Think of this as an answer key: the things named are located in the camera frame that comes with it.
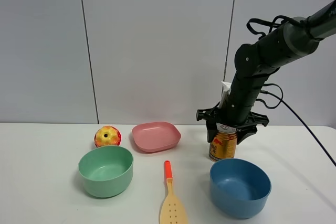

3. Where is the yellow slotted spatula orange handle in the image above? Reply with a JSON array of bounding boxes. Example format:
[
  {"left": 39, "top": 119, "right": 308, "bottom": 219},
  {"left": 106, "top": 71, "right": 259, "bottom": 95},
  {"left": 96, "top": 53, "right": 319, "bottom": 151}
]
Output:
[{"left": 159, "top": 161, "right": 188, "bottom": 224}]

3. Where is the pink square plastic plate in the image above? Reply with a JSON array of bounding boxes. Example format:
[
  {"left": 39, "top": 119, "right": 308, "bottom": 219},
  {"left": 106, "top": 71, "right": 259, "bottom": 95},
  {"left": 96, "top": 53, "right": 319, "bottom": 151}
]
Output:
[{"left": 132, "top": 122, "right": 181, "bottom": 153}]

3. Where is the red yellow toy apple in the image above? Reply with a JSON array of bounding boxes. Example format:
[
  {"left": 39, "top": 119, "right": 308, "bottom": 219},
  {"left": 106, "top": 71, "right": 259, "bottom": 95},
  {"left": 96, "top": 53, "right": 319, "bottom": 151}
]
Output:
[{"left": 94, "top": 125, "right": 121, "bottom": 147}]

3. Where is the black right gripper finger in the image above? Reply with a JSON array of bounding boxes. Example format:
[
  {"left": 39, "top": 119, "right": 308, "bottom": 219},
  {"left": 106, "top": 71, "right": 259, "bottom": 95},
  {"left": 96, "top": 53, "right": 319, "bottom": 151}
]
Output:
[{"left": 206, "top": 120, "right": 218, "bottom": 142}]

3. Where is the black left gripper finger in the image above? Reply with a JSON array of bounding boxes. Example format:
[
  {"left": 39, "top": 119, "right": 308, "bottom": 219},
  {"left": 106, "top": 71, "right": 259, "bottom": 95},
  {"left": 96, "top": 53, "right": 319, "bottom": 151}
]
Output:
[{"left": 237, "top": 125, "right": 257, "bottom": 145}]

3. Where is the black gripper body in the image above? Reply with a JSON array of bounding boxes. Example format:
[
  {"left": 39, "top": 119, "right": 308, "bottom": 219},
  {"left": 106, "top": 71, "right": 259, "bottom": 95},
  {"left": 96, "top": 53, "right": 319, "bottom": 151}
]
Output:
[{"left": 196, "top": 107, "right": 269, "bottom": 130}]

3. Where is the black cable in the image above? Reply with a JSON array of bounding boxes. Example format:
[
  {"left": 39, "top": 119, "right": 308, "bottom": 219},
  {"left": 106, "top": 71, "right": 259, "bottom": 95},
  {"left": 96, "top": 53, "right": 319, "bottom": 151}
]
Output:
[{"left": 246, "top": 15, "right": 336, "bottom": 168}]

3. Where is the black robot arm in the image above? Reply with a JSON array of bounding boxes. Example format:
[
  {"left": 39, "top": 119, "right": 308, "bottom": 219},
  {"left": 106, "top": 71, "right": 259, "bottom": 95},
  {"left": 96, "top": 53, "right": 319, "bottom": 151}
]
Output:
[{"left": 196, "top": 2, "right": 335, "bottom": 143}]

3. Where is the gold energy drink can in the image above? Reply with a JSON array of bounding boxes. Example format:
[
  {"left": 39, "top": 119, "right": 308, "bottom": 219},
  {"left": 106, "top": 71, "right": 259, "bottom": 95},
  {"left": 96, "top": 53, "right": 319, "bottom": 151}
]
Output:
[{"left": 208, "top": 123, "right": 237, "bottom": 162}]

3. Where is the blue plastic bowl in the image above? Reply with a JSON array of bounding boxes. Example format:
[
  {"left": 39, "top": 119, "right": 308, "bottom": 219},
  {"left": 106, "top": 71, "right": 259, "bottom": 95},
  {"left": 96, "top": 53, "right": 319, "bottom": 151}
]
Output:
[{"left": 209, "top": 158, "right": 271, "bottom": 219}]

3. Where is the green plastic bowl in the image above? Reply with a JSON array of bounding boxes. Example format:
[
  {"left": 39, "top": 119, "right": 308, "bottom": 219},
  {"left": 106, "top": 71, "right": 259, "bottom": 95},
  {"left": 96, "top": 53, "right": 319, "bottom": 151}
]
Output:
[{"left": 78, "top": 145, "right": 134, "bottom": 198}]

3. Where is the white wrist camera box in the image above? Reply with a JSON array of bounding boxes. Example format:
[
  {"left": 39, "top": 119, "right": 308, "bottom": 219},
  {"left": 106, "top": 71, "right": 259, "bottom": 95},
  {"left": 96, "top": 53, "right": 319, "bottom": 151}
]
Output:
[{"left": 218, "top": 81, "right": 232, "bottom": 109}]

